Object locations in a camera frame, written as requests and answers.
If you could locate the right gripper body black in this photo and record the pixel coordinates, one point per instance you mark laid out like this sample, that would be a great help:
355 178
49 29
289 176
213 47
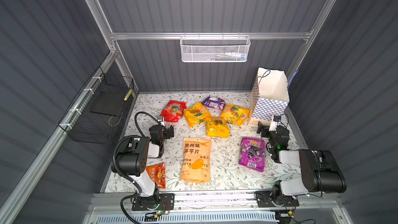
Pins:
264 130

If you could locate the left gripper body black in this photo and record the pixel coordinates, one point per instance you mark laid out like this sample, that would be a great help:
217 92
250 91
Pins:
168 132

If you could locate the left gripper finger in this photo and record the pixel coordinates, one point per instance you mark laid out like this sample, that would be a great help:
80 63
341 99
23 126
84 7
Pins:
171 131
162 123

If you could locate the blue checkered paper bag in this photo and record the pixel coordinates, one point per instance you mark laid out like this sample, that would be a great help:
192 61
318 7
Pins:
269 96

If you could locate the large purple snack bag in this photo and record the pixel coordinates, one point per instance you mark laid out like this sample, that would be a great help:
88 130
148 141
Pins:
252 154

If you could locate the orange red snack bag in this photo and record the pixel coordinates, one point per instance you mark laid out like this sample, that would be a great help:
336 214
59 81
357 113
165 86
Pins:
157 175

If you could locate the large orange chips bag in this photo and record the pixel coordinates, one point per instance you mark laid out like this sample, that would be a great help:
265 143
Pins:
196 160

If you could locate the yellow snack bag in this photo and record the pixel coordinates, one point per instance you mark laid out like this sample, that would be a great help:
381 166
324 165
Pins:
235 115
217 127
196 114

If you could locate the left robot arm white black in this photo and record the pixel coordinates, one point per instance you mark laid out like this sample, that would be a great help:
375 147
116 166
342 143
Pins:
130 162

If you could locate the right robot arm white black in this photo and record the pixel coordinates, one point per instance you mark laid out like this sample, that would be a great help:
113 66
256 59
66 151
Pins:
319 170

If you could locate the small purple snack bag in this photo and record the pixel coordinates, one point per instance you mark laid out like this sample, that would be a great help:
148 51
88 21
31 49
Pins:
214 102

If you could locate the yellow tag in basket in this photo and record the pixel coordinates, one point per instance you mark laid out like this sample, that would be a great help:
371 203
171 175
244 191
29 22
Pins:
128 94

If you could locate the floral table cloth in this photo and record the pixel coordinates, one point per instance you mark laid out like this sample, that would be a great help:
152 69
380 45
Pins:
225 171

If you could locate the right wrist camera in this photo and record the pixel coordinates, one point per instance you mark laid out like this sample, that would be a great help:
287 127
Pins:
275 123

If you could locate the black wire side basket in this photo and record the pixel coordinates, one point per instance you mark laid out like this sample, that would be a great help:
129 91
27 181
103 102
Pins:
100 112

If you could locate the white wire wall basket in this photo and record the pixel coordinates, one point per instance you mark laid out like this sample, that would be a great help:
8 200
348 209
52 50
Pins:
214 48

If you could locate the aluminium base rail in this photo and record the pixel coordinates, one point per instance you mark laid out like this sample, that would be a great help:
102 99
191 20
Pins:
242 206

